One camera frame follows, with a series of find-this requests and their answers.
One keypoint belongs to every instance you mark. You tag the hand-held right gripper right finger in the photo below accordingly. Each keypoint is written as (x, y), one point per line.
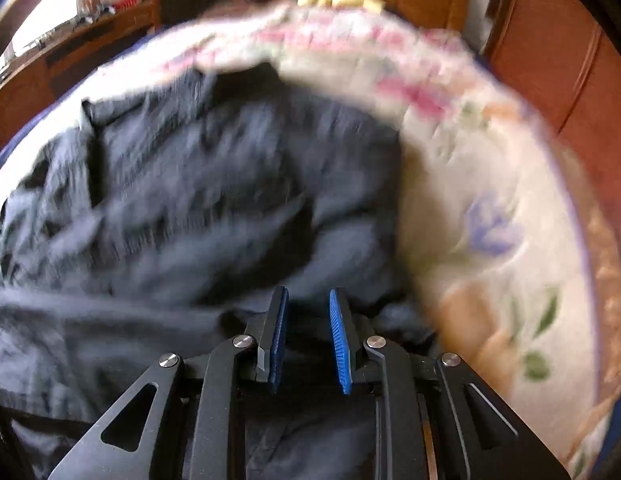
(340, 340)

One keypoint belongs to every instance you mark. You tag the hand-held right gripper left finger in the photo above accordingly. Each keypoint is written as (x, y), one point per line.
(278, 340)

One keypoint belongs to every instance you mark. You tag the black zip jacket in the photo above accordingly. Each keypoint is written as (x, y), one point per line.
(190, 185)

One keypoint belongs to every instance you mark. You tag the floral blanket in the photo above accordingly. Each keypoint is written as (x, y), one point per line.
(490, 185)

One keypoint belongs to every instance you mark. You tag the wooden desk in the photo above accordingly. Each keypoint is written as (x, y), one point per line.
(25, 100)

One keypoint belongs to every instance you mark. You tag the wooden slatted wardrobe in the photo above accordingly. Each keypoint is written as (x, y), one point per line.
(555, 60)

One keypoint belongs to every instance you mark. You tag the red basket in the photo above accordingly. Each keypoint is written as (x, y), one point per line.
(128, 4)

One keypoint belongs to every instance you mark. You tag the wood framed window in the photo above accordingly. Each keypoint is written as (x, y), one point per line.
(50, 15)

